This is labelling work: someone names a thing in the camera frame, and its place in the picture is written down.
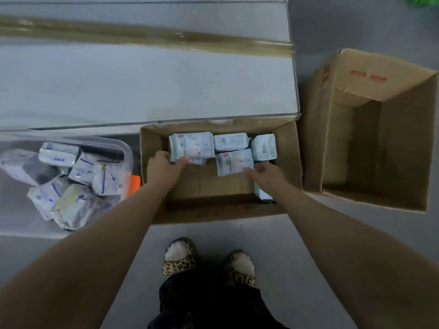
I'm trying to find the leopard print left shoe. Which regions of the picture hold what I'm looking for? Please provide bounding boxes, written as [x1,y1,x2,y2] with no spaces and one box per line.
[161,237,197,279]

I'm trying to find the large light blue pad packet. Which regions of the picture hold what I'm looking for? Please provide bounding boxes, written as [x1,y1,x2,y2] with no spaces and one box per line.
[168,131,215,165]

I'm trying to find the clear plastic storage bin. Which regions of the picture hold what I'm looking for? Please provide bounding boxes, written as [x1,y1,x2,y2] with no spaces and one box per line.
[0,131,135,239]

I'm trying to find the pile of white purple packets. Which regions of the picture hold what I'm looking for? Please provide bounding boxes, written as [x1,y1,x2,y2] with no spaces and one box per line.
[0,142,128,231]

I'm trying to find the person's right hand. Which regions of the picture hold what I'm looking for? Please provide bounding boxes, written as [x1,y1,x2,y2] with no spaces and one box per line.
[242,162,293,200]

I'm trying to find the person's right forearm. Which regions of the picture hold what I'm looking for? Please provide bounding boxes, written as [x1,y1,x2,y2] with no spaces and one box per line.
[272,188,439,329]

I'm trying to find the small open cardboard box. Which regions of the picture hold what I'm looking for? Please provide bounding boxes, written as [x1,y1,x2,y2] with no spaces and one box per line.
[139,116,304,225]

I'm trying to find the leopard print right shoe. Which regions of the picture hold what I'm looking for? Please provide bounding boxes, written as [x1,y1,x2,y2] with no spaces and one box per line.
[223,249,256,288]

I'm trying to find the black trousers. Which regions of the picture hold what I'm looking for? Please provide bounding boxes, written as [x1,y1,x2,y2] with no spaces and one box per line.
[147,267,289,329]

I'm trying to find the white flat pad packet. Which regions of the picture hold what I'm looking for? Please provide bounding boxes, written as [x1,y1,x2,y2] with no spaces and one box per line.
[213,132,250,152]

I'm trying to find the large empty cardboard box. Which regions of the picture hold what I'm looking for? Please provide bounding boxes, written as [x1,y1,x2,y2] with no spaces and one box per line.
[298,48,439,213]

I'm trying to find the person's left hand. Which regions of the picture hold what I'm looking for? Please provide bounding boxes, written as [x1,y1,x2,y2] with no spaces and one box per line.
[146,150,191,194]

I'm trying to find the leopard print shoe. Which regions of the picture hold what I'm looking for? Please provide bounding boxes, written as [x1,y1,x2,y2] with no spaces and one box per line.
[223,249,256,288]
[161,237,197,279]

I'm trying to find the person's left forearm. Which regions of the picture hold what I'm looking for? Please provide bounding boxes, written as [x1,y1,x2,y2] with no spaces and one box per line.
[0,183,174,329]

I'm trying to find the small white pad packet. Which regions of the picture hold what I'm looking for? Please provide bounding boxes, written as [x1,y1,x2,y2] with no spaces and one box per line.
[251,134,278,162]

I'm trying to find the pink label pad packet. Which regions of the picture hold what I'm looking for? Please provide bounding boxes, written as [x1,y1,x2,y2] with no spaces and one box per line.
[215,149,254,177]

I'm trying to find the grey metal shelf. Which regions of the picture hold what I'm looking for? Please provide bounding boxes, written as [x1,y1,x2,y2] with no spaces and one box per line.
[0,0,302,131]

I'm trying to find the white blue pad packet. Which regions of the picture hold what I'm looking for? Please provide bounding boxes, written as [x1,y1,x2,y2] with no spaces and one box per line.
[254,183,276,203]

